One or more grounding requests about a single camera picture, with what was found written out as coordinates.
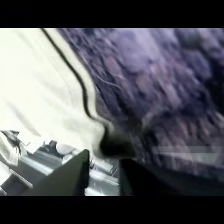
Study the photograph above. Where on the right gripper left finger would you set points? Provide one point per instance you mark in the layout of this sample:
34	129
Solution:
68	178

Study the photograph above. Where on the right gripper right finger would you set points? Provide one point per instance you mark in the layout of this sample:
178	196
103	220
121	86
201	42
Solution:
140	183

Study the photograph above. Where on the olive green T-shirt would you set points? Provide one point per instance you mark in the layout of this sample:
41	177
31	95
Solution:
40	83

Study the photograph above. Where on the silver frame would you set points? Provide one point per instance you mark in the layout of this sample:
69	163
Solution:
40	163

